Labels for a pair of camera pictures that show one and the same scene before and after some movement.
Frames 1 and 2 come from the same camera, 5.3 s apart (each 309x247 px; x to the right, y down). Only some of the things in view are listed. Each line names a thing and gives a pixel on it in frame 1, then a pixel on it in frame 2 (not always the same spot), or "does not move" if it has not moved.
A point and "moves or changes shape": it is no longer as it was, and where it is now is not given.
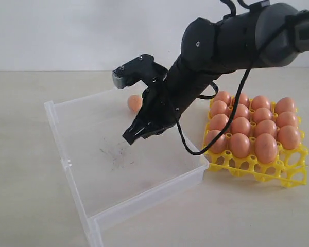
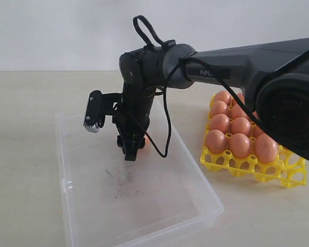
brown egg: x=218 y=121 does not move
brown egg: x=135 y=102 moves or changes shape
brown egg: x=224 y=96 does not move
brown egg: x=240 y=145 does not move
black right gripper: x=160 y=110 -> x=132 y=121
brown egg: x=219 y=145 does not move
